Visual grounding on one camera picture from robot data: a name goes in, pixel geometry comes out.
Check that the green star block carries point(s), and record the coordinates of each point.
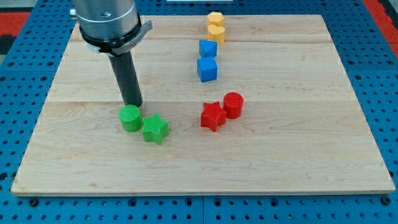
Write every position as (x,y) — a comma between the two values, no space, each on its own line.
(155,129)

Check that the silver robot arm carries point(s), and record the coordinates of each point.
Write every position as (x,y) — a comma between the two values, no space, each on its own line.
(112,27)

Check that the blue cube block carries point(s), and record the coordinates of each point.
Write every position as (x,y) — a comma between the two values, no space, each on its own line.
(207,69)

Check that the yellow heart block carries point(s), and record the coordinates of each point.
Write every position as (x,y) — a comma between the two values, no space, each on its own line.
(216,33)

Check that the blue triangle block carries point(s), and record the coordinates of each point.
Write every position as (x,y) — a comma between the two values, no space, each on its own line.
(208,48)

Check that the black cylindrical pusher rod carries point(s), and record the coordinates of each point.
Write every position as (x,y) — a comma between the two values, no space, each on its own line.
(125,73)

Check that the yellow hexagon block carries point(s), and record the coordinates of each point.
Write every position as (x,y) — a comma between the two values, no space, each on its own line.
(215,18)

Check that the green cylinder block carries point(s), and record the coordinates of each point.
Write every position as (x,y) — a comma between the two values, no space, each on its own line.
(130,118)

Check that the red star block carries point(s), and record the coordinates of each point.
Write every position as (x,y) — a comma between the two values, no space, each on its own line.
(213,116)

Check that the red cylinder block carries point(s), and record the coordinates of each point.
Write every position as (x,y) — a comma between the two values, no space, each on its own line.
(233,105)

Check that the wooden board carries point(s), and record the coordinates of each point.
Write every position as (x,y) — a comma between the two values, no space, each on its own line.
(301,130)

